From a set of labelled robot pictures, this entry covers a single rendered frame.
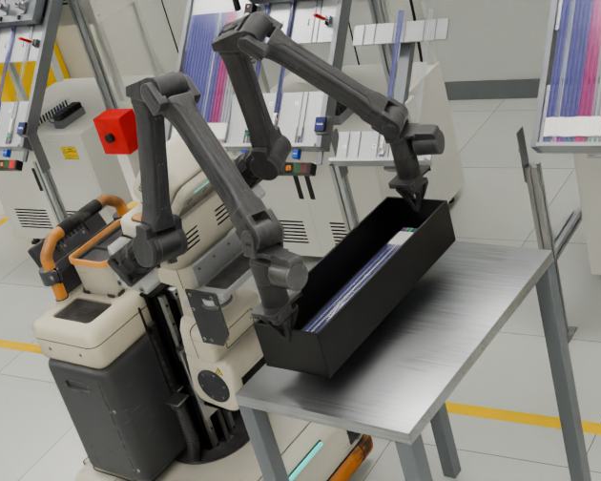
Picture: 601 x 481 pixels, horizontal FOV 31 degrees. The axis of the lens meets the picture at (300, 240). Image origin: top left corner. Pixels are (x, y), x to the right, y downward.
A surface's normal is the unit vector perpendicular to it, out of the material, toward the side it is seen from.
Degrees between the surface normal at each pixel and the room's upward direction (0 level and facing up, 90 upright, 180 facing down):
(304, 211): 90
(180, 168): 42
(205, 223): 98
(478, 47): 90
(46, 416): 0
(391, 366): 0
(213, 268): 90
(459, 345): 0
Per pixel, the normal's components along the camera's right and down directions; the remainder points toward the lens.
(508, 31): -0.49, 0.51
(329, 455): 0.80, 0.08
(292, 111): -0.53, -0.20
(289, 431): -0.25, -0.86
